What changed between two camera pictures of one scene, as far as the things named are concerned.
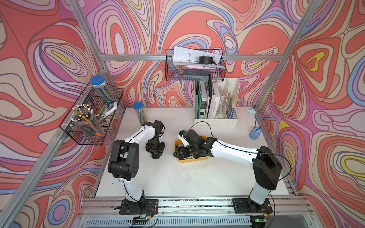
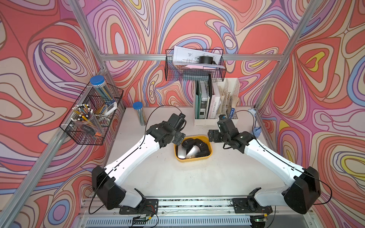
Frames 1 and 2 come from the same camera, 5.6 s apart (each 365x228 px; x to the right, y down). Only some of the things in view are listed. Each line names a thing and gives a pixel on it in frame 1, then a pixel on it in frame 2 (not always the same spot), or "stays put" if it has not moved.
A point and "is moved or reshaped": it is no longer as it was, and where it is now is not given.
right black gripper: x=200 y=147 → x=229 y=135
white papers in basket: x=182 y=56 stays put
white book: x=215 y=102 stays put
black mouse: x=155 y=155 is moved or reshaped
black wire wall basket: x=195 y=65 stays put
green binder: x=198 y=100 stays put
